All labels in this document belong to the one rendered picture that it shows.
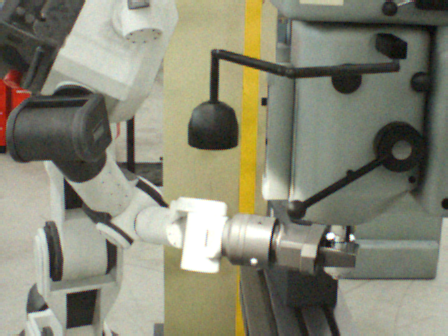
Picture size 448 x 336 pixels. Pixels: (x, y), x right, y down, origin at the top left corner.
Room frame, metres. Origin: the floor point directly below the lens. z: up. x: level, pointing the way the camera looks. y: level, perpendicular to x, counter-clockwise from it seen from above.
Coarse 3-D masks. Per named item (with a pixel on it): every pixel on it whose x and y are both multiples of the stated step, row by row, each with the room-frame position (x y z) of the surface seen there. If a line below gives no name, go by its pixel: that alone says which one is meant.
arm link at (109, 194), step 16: (112, 160) 1.33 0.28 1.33; (112, 176) 1.31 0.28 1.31; (128, 176) 1.40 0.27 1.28; (80, 192) 1.30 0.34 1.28; (96, 192) 1.30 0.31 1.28; (112, 192) 1.32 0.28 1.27; (128, 192) 1.37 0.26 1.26; (160, 192) 1.42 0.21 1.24; (96, 208) 1.34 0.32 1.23; (112, 208) 1.34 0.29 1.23; (96, 224) 1.38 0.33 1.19; (112, 224) 1.35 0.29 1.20; (112, 240) 1.38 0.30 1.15; (128, 240) 1.36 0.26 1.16
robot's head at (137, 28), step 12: (132, 0) 1.26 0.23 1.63; (120, 12) 1.27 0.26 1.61; (132, 12) 1.25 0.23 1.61; (144, 12) 1.25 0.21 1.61; (156, 12) 1.27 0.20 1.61; (120, 24) 1.31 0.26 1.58; (132, 24) 1.24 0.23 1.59; (144, 24) 1.24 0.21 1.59; (156, 24) 1.25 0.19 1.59; (132, 36) 1.26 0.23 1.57; (144, 36) 1.27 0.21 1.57; (156, 36) 1.28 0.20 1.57
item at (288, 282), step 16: (272, 208) 1.69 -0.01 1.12; (304, 224) 1.57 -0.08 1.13; (320, 224) 1.57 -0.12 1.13; (272, 272) 1.67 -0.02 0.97; (288, 272) 1.54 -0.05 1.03; (320, 272) 1.55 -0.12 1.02; (288, 288) 1.54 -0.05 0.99; (304, 288) 1.55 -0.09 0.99; (320, 288) 1.55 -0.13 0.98; (336, 288) 1.56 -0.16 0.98; (288, 304) 1.54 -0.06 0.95; (304, 304) 1.55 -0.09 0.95; (320, 304) 1.56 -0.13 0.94
